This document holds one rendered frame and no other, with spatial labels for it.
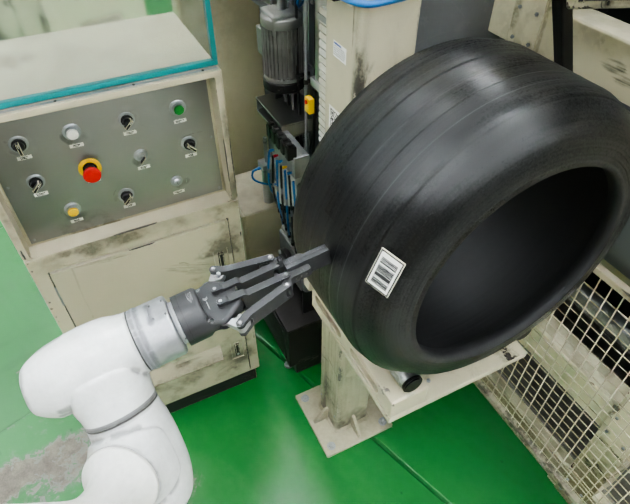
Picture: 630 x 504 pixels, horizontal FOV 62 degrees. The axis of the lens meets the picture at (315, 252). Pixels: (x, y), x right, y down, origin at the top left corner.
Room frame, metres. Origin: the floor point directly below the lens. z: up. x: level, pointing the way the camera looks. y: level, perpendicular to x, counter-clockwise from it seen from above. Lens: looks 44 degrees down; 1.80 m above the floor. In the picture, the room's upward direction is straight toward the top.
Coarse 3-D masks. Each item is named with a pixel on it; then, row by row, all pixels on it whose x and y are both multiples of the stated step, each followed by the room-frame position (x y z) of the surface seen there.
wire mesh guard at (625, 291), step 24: (600, 264) 0.78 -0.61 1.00; (624, 288) 0.71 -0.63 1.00; (552, 336) 0.80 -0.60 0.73; (600, 336) 0.71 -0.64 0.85; (576, 360) 0.73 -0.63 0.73; (600, 360) 0.68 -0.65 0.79; (480, 384) 0.91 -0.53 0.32; (600, 384) 0.66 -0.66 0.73; (504, 408) 0.83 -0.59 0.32; (528, 408) 0.76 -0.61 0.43; (552, 408) 0.72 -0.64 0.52; (600, 408) 0.63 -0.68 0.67; (624, 408) 0.60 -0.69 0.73; (624, 432) 0.57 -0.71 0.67; (600, 456) 0.57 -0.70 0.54
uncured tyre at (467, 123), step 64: (448, 64) 0.73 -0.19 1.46; (512, 64) 0.72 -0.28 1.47; (384, 128) 0.65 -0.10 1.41; (448, 128) 0.60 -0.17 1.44; (512, 128) 0.58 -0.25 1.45; (576, 128) 0.60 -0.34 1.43; (320, 192) 0.64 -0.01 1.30; (384, 192) 0.56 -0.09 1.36; (448, 192) 0.53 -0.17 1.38; (512, 192) 0.55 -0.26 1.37; (576, 192) 0.82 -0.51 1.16; (448, 256) 0.51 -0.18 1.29; (512, 256) 0.81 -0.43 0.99; (576, 256) 0.74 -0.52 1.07; (384, 320) 0.48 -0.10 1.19; (448, 320) 0.70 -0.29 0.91; (512, 320) 0.64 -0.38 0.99
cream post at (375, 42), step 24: (408, 0) 0.95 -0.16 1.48; (336, 24) 0.98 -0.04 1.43; (360, 24) 0.91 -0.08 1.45; (384, 24) 0.93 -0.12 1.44; (408, 24) 0.95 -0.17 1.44; (360, 48) 0.91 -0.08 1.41; (384, 48) 0.93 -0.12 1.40; (408, 48) 0.95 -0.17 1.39; (336, 72) 0.97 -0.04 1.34; (360, 72) 0.91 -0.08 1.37; (336, 96) 0.97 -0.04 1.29; (336, 360) 0.93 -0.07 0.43; (336, 384) 0.92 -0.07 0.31; (360, 384) 0.94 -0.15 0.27; (336, 408) 0.91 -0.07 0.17; (360, 408) 0.95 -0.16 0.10
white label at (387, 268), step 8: (384, 248) 0.51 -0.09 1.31; (384, 256) 0.50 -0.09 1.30; (392, 256) 0.49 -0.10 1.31; (376, 264) 0.50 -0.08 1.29; (384, 264) 0.49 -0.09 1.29; (392, 264) 0.49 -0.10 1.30; (400, 264) 0.48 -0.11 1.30; (376, 272) 0.49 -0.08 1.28; (384, 272) 0.49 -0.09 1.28; (392, 272) 0.48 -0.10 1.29; (400, 272) 0.48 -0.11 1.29; (368, 280) 0.49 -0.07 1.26; (376, 280) 0.49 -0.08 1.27; (384, 280) 0.48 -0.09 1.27; (392, 280) 0.48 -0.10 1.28; (376, 288) 0.48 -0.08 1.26; (384, 288) 0.48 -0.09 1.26; (392, 288) 0.47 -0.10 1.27
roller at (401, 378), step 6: (390, 372) 0.58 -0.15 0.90; (396, 372) 0.57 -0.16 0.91; (402, 372) 0.57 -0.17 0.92; (396, 378) 0.56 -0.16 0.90; (402, 378) 0.56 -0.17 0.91; (408, 378) 0.55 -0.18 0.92; (414, 378) 0.55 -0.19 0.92; (420, 378) 0.56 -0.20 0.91; (402, 384) 0.55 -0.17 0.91; (408, 384) 0.54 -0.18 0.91; (414, 384) 0.55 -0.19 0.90; (420, 384) 0.56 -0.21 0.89; (408, 390) 0.54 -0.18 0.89
